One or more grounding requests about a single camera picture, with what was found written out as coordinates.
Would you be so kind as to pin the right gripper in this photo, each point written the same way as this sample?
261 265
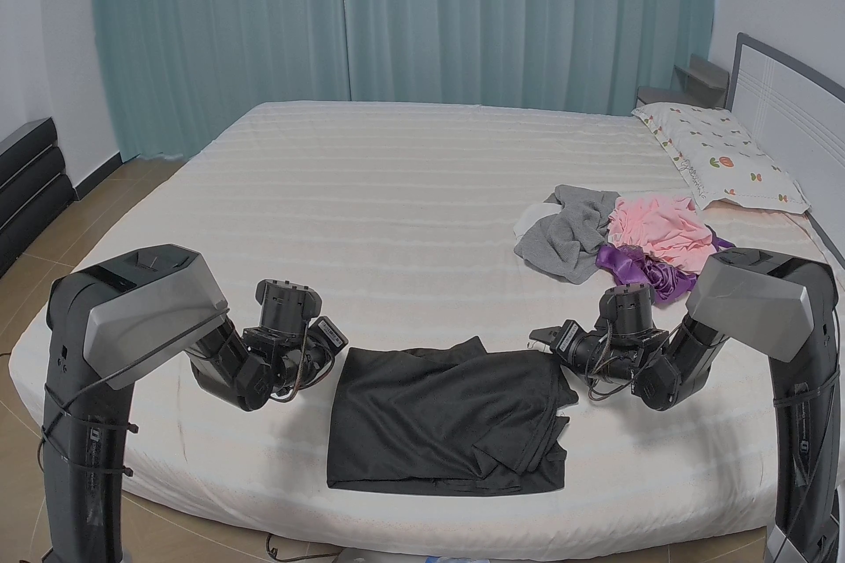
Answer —
577 349

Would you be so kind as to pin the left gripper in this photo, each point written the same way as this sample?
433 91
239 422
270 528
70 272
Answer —
325 342

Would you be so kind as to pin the black garment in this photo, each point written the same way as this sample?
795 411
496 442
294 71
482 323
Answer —
429 415

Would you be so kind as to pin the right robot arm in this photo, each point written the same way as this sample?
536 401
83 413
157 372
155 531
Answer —
752 296

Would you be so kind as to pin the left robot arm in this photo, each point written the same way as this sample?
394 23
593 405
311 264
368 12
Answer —
145 309

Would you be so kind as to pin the bed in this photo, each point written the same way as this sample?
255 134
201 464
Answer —
396 204

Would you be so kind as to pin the purple garment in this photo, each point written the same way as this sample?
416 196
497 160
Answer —
627 263

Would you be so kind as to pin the grey garment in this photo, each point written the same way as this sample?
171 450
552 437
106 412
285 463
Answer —
568 237

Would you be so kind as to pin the white garment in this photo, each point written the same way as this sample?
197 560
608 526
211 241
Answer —
535 216

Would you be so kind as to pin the pink garment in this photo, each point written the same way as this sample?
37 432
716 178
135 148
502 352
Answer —
660 230

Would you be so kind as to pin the white printed pillow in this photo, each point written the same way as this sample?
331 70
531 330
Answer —
719 158

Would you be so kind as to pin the grey bedside table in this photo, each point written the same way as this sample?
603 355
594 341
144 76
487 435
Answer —
686 85

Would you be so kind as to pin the black chest of drawers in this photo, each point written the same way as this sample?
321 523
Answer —
30 197

